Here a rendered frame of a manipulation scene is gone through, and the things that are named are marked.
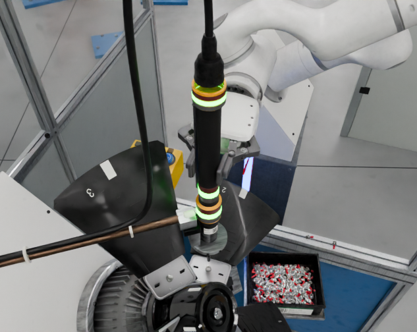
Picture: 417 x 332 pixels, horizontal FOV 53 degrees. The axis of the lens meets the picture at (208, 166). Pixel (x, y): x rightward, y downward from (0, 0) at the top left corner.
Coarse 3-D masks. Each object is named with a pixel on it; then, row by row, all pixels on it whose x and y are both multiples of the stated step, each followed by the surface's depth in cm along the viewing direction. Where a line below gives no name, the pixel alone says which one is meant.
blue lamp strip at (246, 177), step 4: (244, 160) 112; (244, 164) 113; (248, 164) 113; (248, 168) 114; (248, 172) 115; (244, 176) 117; (248, 176) 117; (244, 180) 119; (248, 180) 118; (244, 184) 120; (248, 184) 119; (244, 188) 121; (248, 188) 121
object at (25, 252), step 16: (128, 0) 41; (208, 0) 43; (128, 16) 42; (208, 16) 44; (128, 32) 43; (208, 32) 46; (128, 48) 45; (128, 64) 46; (144, 128) 54; (144, 144) 56; (144, 160) 58; (144, 208) 66; (128, 224) 68; (64, 240) 67; (80, 240) 67; (0, 256) 65; (16, 256) 65
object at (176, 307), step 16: (192, 288) 81; (208, 288) 79; (224, 288) 82; (160, 304) 84; (176, 304) 80; (192, 304) 77; (208, 304) 79; (224, 304) 82; (160, 320) 83; (192, 320) 76; (208, 320) 78; (224, 320) 81
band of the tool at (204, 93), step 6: (192, 84) 52; (222, 84) 53; (198, 90) 51; (204, 90) 55; (210, 90) 55; (216, 90) 55; (222, 90) 51; (204, 96) 51; (210, 96) 50; (222, 102) 52
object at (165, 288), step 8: (168, 264) 81; (176, 264) 81; (184, 264) 81; (152, 272) 81; (160, 272) 81; (168, 272) 81; (176, 272) 82; (184, 272) 82; (192, 272) 82; (144, 280) 81; (152, 280) 81; (160, 280) 82; (176, 280) 82; (184, 280) 82; (192, 280) 82; (152, 288) 82; (160, 288) 82; (168, 288) 82; (176, 288) 82; (160, 296) 82
